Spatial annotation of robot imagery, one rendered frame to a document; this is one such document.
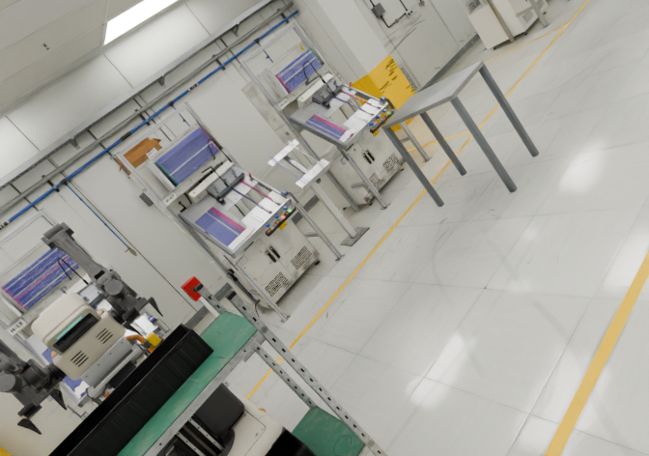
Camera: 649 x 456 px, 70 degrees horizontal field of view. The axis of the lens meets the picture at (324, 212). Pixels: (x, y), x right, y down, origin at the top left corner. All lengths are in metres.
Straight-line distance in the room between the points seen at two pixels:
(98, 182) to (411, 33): 5.16
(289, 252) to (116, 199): 2.21
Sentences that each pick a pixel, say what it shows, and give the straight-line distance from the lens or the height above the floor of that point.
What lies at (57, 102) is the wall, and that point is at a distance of 5.81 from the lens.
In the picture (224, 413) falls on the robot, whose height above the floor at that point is 0.38.
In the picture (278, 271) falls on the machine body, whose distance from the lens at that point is 4.27.
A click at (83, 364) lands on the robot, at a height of 1.12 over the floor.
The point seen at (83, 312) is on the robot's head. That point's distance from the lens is 2.17.
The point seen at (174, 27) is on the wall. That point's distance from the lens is 6.28.
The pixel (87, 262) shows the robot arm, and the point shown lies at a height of 1.44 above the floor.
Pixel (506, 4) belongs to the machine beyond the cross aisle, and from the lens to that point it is 7.12.
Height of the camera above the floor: 1.50
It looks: 15 degrees down
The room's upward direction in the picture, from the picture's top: 39 degrees counter-clockwise
